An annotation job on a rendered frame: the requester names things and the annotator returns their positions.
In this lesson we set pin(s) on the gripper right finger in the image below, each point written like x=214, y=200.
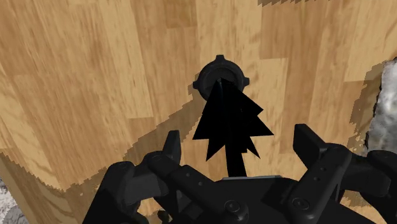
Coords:
x=322, y=173

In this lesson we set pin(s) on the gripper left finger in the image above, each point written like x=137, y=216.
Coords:
x=186, y=176

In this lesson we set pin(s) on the black spiky figure round base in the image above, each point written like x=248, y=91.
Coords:
x=229, y=124

